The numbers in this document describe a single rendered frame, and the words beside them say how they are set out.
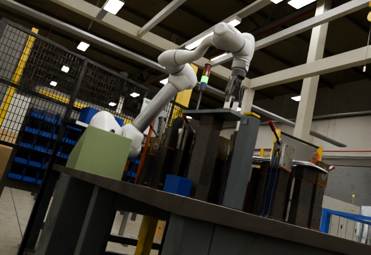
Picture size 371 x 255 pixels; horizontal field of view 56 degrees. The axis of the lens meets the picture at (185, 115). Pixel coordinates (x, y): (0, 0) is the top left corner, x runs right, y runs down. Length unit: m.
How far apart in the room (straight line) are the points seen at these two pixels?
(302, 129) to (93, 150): 8.47
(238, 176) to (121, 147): 0.75
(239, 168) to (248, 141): 0.13
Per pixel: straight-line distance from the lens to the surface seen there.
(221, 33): 1.74
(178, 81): 2.28
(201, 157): 1.79
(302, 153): 5.66
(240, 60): 1.85
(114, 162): 2.02
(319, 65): 6.34
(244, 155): 1.62
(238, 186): 1.60
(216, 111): 1.77
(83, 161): 1.97
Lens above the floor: 0.70
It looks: 13 degrees up
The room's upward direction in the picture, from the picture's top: 15 degrees clockwise
